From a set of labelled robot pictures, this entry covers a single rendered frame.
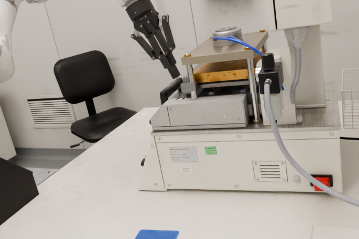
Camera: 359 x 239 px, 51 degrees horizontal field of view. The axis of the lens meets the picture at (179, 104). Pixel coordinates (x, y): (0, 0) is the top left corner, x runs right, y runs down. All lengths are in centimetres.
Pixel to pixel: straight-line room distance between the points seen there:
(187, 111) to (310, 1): 38
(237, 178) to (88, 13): 220
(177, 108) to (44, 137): 279
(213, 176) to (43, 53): 253
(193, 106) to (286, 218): 33
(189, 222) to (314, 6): 55
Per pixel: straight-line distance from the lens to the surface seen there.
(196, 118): 95
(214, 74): 96
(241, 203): 97
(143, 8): 107
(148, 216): 99
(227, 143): 94
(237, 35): 101
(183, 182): 104
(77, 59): 280
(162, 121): 98
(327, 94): 111
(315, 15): 84
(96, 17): 293
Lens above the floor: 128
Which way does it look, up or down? 17 degrees down
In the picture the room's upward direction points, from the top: 11 degrees counter-clockwise
